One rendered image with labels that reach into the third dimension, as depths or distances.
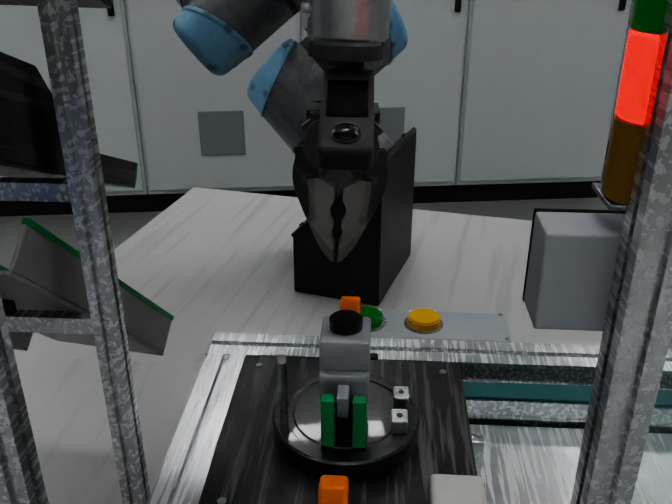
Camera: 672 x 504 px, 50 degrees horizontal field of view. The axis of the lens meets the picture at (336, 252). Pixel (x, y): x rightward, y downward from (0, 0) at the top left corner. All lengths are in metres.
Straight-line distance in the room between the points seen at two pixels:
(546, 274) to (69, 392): 0.69
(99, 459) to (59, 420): 0.10
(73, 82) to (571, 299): 0.37
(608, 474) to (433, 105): 3.22
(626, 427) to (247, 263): 0.86
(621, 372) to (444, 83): 3.23
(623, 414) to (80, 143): 0.42
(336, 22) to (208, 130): 2.99
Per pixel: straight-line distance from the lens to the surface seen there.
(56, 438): 0.93
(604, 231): 0.48
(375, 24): 0.66
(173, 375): 0.99
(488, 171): 3.85
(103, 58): 3.62
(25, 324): 0.66
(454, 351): 0.85
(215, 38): 0.74
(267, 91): 1.12
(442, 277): 1.22
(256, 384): 0.77
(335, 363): 0.63
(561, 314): 0.49
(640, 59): 0.45
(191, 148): 3.67
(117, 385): 0.66
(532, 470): 0.77
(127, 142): 3.70
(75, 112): 0.56
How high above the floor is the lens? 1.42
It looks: 26 degrees down
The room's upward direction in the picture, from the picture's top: straight up
